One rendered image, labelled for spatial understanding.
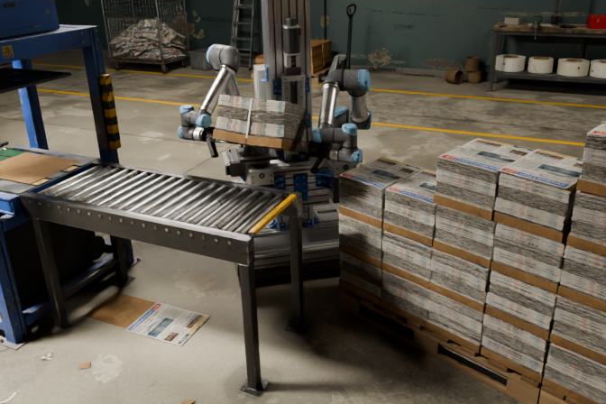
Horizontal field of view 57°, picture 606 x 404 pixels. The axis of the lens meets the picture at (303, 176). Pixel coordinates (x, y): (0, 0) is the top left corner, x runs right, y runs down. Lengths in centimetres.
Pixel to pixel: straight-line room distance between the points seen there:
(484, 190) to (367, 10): 736
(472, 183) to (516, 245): 31
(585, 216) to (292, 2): 194
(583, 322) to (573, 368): 24
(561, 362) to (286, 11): 226
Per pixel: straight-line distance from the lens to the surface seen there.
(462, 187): 254
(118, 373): 307
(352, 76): 296
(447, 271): 274
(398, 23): 951
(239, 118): 278
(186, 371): 300
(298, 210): 279
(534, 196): 241
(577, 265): 245
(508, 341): 276
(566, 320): 258
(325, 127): 274
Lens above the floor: 191
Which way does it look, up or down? 22 degrees down
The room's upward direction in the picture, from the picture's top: 1 degrees counter-clockwise
